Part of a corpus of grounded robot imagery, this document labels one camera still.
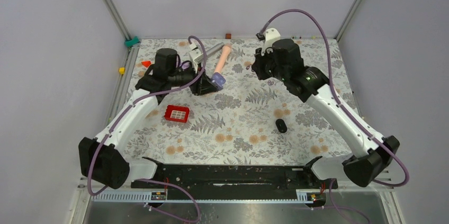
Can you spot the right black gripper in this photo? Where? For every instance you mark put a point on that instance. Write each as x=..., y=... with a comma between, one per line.
x=257, y=66

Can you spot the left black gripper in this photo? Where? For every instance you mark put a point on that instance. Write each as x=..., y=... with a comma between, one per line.
x=203, y=85

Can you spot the lilac oval earbud case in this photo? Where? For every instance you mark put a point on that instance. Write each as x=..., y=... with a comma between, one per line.
x=218, y=81

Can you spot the black earbud charging case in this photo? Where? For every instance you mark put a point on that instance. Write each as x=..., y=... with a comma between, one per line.
x=281, y=126

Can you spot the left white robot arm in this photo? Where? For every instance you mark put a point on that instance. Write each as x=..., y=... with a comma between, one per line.
x=102, y=158

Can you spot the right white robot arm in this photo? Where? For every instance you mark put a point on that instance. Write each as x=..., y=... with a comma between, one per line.
x=371, y=152

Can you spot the red lego brick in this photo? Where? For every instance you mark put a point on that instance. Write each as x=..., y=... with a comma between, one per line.
x=177, y=113

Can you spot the pink toy microphone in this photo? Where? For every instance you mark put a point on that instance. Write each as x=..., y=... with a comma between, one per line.
x=225, y=52

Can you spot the silver grey microphone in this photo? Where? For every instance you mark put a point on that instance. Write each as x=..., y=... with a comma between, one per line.
x=216, y=48

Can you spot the floral patterned mat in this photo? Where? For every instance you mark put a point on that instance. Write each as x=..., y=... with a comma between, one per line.
x=237, y=124

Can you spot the red triangle block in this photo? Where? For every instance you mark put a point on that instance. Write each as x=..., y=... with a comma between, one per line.
x=146, y=64

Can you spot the teal corner clip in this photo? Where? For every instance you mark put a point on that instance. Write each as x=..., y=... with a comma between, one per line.
x=132, y=42

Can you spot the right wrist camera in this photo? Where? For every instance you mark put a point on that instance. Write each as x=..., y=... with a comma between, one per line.
x=268, y=37

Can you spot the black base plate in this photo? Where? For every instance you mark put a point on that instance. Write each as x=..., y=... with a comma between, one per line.
x=230, y=182

